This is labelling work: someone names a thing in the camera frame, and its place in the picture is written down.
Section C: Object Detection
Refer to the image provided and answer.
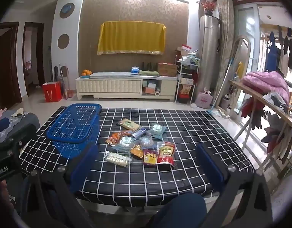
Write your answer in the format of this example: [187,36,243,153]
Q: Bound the blue plastic basket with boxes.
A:
[46,103,102,159]

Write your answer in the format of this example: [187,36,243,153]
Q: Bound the wooden folding rack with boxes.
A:
[229,79,292,167]

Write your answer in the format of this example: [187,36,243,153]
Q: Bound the pink quilt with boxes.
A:
[241,71,290,105]

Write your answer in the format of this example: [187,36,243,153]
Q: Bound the vase of red flowers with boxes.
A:
[201,0,218,17]

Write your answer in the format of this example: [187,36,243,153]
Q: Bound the silver clear snack packet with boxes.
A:
[113,135,135,152]

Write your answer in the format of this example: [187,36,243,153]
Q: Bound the broom and dustpan set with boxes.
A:
[53,63,74,99]

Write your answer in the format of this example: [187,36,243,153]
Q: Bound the dark wooden door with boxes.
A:
[0,22,20,111]

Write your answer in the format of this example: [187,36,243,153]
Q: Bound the white metal shelf rack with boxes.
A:
[176,55,200,104]

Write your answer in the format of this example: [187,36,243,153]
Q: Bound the green folded cloth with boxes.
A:
[139,70,159,77]

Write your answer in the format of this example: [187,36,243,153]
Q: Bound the blue hanging garment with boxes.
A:
[266,32,279,72]

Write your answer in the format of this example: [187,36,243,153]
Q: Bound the red hanging clothes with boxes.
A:
[241,97,265,130]

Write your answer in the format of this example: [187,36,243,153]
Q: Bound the orange crinkled snack packet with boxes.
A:
[106,131,127,146]

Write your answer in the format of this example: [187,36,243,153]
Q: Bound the red white box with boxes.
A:
[180,45,193,56]

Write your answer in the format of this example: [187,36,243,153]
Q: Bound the patterned beige curtain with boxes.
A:
[216,0,235,105]

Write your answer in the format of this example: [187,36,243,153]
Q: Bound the blue mop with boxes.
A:
[206,59,234,113]

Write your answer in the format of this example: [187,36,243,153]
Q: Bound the small clear snack packet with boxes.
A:
[138,135,154,150]

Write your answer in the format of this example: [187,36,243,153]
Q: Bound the red gift bag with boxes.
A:
[42,81,62,102]

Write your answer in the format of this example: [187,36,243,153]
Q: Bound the person's blue trouser leg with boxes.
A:
[146,192,207,228]

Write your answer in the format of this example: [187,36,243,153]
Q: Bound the cream television cabinet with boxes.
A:
[75,72,178,101]

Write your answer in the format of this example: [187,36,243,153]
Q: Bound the clear teal snack packet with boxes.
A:
[148,123,167,139]

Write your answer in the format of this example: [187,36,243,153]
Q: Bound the round wall disc blue plate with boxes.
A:
[60,3,75,19]

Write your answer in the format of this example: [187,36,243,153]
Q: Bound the beige cloth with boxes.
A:
[10,108,25,118]

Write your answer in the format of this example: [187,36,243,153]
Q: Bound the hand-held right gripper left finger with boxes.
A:
[19,144,100,228]

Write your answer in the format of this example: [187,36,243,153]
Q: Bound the grey printed cloth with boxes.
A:
[0,110,40,145]

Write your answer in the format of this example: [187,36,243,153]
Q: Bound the silver standing air conditioner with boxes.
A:
[199,15,220,100]

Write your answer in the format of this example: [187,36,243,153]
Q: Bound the small orange snack packet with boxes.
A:
[130,145,144,159]

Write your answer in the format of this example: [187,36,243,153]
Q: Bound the brown cardboard box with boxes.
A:
[157,62,178,77]

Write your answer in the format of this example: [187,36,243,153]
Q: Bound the purple red snack packet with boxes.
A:
[142,149,159,166]

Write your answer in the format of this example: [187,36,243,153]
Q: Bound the white beige snack packet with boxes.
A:
[104,152,132,168]

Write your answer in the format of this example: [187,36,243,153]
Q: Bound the pink gift bag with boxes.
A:
[195,90,213,109]

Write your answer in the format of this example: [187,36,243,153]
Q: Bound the yellow television cover cloth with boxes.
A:
[98,21,166,56]

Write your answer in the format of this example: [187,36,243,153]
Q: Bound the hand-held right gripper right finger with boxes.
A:
[195,143,273,228]

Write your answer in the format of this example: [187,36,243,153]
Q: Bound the plain round wall disc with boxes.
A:
[57,34,70,48]

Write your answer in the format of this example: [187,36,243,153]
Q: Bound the arched standing mirror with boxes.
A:
[218,35,251,119]

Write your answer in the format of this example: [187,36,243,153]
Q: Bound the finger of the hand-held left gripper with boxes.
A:
[0,123,39,152]
[0,119,10,136]

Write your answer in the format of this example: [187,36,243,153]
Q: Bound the black checked tablecloth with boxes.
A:
[19,107,254,201]

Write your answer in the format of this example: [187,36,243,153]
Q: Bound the large red snack packet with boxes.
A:
[156,141,176,167]

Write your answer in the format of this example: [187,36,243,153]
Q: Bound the small purple white tube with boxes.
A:
[132,127,149,139]

